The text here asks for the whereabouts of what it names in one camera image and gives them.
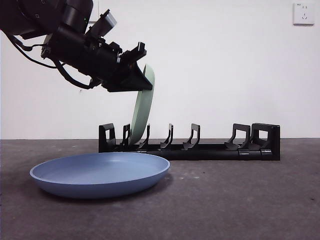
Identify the black plate rack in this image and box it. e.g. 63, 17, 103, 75
98, 122, 281, 161

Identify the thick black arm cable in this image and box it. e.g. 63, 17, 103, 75
53, 58, 93, 92

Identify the blue round plate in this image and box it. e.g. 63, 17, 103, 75
29, 152, 172, 200

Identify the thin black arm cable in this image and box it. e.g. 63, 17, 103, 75
6, 33, 61, 70

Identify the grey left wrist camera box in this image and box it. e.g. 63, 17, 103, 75
96, 9, 118, 36

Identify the pale green round plate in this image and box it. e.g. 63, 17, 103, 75
129, 63, 156, 145

